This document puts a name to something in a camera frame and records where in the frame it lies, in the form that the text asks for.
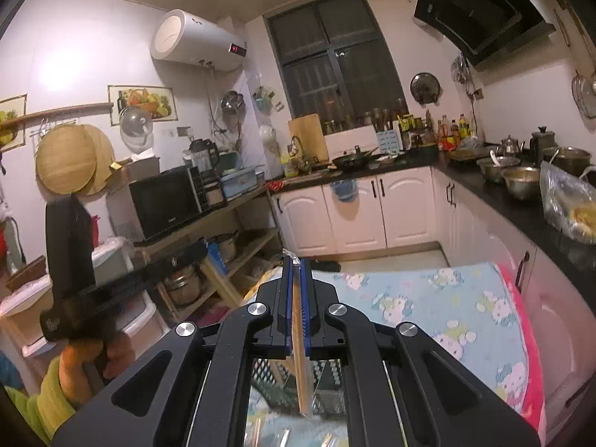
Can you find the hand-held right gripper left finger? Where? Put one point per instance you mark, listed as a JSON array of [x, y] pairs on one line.
[[287, 307]]

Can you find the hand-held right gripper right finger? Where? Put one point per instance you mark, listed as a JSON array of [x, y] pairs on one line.
[[306, 307]]

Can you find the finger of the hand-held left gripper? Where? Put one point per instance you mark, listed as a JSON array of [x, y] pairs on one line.
[[149, 270]]

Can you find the wooden chopsticks pair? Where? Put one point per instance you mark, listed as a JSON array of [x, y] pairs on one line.
[[298, 335]]

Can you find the green plastic utensil basket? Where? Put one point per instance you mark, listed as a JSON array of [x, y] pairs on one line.
[[270, 382]]

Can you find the person's left forearm green sleeve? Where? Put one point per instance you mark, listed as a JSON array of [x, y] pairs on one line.
[[37, 405]]

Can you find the small hanging utensils bunch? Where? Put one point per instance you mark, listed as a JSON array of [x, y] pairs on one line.
[[460, 70]]

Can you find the row of hanging kitchen utensils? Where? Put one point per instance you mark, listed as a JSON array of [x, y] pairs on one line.
[[584, 95]]

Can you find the person's left hand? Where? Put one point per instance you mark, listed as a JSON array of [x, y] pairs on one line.
[[79, 372]]

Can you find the large steel stockpot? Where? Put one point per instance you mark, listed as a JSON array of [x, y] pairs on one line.
[[181, 284]]

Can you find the white plastic drawer unit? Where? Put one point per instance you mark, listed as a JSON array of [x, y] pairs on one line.
[[130, 316]]

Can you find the blue bag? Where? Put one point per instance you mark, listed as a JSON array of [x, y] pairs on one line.
[[216, 258]]

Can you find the black microwave oven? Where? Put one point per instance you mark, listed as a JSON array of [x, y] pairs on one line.
[[163, 202]]

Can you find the steel pot with lid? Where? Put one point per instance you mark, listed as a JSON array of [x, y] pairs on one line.
[[227, 247]]

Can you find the round bamboo tray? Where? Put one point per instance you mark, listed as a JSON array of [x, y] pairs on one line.
[[65, 158], [106, 158]]

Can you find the brown tissue box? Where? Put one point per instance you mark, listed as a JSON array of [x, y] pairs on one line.
[[144, 167]]

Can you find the cartoon cat printed blanket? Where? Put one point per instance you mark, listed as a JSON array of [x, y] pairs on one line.
[[419, 298]]

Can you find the wooden shelf rack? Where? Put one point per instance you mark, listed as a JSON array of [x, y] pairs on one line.
[[251, 200]]

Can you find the red chillies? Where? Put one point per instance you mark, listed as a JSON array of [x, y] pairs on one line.
[[274, 186]]

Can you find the blue hanging cloth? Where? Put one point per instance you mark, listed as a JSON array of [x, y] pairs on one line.
[[343, 190]]

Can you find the blue plastic container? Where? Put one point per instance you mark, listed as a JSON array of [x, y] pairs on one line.
[[237, 181]]

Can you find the white kitchen base cabinets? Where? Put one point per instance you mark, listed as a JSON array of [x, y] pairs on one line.
[[405, 209]]

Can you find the yellow dish soap bottle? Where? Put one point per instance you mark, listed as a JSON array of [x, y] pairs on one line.
[[289, 166]]

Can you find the glass pot lid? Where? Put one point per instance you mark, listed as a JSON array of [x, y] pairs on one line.
[[135, 125]]

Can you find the black wok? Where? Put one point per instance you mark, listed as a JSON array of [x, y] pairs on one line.
[[354, 159]]

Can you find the steel faucet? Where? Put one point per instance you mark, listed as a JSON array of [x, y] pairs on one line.
[[295, 144]]

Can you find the wooden cutting board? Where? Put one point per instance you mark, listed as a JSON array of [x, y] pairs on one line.
[[307, 137]]

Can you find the white box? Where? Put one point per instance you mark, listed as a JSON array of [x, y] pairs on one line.
[[349, 139]]

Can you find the blue checked knife holder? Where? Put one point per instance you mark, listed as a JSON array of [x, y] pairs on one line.
[[389, 142]]

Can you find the hanging steel bowls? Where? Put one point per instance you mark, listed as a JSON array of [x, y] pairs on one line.
[[232, 105]]

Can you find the row of glass jars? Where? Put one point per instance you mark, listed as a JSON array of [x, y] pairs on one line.
[[372, 118]]

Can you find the pink blanket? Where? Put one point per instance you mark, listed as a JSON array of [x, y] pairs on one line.
[[521, 335]]

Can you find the row of sauce bottles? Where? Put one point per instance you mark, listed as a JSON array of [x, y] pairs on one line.
[[454, 135]]

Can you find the steel bowl with spoon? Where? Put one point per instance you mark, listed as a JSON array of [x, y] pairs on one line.
[[493, 170]]

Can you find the white water heater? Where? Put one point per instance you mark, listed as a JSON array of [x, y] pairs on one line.
[[195, 37]]

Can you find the steel mixing bowl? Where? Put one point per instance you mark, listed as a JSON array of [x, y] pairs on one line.
[[521, 184]]

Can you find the steel pot lid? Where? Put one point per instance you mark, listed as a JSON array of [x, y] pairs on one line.
[[424, 87]]

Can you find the dark framed window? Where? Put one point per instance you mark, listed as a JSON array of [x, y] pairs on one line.
[[335, 51]]

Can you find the steel kettle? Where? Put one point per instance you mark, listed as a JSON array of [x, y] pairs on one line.
[[511, 146]]

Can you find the clear plastic food bag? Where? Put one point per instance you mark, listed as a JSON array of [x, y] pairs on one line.
[[568, 205]]

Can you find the steel cooking pot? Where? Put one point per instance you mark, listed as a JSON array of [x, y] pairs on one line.
[[568, 158]]

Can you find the black range hood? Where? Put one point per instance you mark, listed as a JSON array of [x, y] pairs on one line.
[[479, 9]]

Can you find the wooden wall shelf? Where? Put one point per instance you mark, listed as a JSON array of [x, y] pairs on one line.
[[60, 111]]

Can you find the fruit wall picture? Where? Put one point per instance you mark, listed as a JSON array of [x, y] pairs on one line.
[[144, 102], [11, 121]]

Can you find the wall power outlet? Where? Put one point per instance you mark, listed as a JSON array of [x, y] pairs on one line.
[[477, 94]]

